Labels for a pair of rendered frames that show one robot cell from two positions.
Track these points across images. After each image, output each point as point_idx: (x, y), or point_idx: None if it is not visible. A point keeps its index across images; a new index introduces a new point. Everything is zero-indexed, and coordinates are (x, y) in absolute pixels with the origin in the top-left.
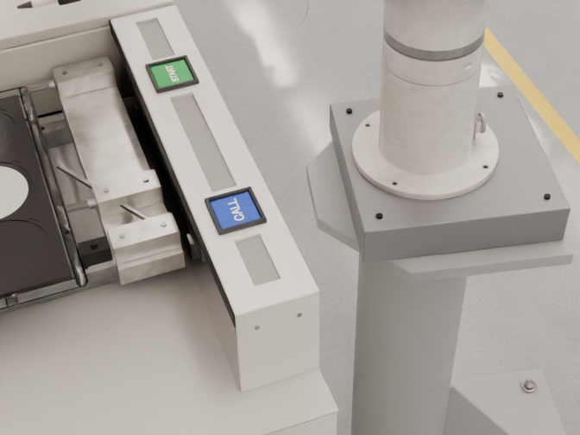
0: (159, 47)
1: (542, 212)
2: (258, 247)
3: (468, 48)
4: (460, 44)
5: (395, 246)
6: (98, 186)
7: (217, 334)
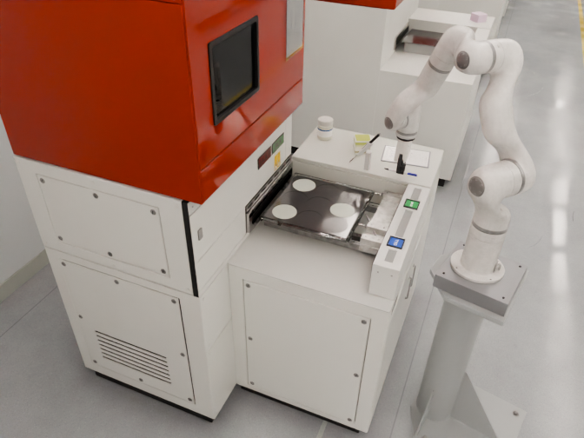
0: (415, 196)
1: (497, 301)
2: (394, 254)
3: (493, 232)
4: (490, 229)
5: (444, 285)
6: (370, 222)
7: None
